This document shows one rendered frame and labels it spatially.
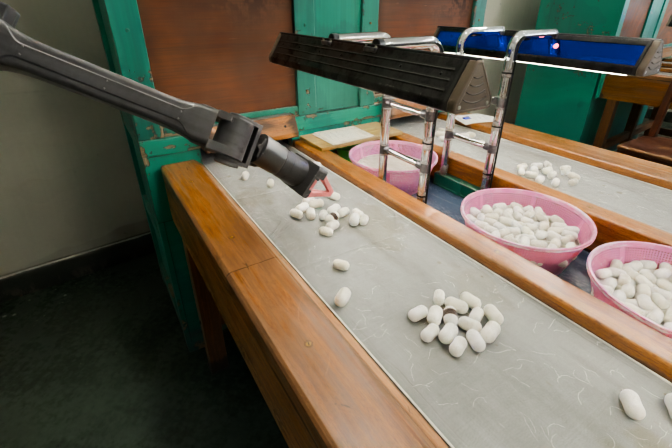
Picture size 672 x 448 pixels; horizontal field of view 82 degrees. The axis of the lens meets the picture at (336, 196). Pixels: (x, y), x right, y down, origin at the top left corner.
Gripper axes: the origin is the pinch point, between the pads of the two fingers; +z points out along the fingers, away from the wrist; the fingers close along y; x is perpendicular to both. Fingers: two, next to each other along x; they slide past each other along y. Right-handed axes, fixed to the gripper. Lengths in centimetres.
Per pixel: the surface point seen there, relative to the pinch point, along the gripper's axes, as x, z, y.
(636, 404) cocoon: 0, 10, -57
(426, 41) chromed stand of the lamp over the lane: -34.4, -4.9, -5.7
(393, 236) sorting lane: 0.3, 11.9, -11.4
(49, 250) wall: 94, -12, 129
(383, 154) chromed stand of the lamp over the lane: -15.3, 16.4, 9.7
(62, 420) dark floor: 108, 0, 49
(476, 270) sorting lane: -3.1, 16.1, -28.4
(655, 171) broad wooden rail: -53, 71, -27
